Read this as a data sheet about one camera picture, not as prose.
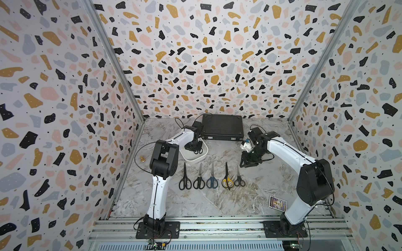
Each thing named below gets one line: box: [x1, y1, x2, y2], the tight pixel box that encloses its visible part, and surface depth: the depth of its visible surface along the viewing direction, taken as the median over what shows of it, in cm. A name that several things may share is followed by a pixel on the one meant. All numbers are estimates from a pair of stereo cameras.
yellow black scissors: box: [221, 161, 234, 191], surface depth 92 cm
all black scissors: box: [178, 162, 193, 191], surface depth 91 cm
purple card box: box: [268, 195, 288, 212], surface depth 83 cm
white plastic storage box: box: [165, 127, 209, 164], surface depth 77 cm
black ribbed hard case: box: [201, 113, 244, 141], surface depth 118 cm
